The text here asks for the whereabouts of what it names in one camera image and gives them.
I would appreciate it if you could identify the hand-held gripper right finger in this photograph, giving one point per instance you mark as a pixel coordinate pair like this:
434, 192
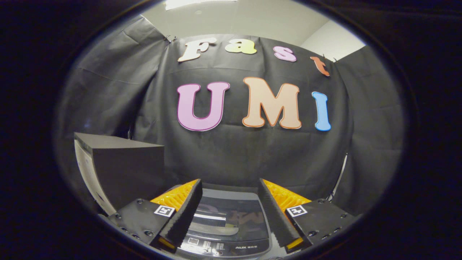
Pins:
276, 220

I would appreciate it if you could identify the grey washing machine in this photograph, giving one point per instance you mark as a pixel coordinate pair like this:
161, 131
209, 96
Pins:
231, 248

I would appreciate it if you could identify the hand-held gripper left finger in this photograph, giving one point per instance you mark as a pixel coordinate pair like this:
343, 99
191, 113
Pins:
182, 220

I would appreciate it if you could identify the dark cabinet with beige side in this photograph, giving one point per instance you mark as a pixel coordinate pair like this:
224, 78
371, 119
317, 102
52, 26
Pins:
126, 169

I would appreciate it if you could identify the black backdrop cloth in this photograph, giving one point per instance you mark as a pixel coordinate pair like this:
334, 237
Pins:
234, 155

